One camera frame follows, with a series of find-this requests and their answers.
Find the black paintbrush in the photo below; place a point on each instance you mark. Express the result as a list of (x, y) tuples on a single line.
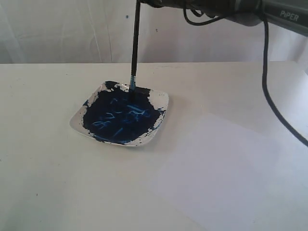
[(134, 59)]

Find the white paper sheet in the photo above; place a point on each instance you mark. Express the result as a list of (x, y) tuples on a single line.
[(229, 178)]

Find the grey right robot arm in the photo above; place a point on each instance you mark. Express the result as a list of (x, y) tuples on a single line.
[(288, 14)]

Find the white plate with blue paint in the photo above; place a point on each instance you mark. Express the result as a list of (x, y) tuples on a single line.
[(111, 115)]

